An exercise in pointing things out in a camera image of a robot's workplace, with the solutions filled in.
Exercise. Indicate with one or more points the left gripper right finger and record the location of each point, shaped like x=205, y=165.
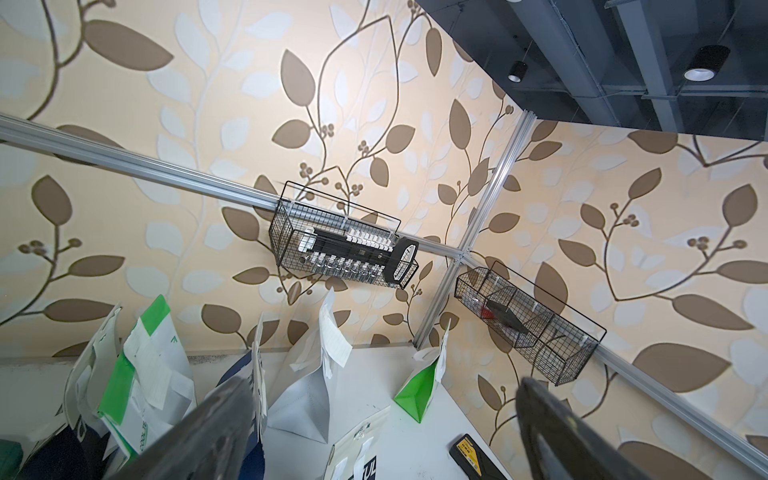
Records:
x=560, y=445

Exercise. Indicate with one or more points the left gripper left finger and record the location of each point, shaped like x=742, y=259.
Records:
x=209, y=443

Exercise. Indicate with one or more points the green white cool tea bag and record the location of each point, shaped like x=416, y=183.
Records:
x=151, y=388

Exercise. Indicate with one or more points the blue takeaway bag white handles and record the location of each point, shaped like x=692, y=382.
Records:
x=249, y=368

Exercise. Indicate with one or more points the white bag back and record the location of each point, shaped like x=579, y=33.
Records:
x=300, y=398

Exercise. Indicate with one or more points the small dark navy bag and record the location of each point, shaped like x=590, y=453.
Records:
x=73, y=445

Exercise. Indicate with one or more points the receipt paper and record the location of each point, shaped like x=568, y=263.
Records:
x=334, y=344

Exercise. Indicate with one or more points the black yellow-labelled device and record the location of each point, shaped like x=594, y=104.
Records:
x=473, y=461

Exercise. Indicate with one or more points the object in right basket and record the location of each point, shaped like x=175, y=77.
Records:
x=502, y=319

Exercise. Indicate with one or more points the black socket set holder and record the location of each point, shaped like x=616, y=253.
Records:
x=358, y=256

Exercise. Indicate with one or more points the right wire basket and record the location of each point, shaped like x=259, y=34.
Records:
x=561, y=340

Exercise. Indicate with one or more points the wire basket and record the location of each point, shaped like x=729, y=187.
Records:
x=300, y=207
x=561, y=340

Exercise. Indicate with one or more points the back wire basket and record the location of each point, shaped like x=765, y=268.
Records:
x=300, y=207

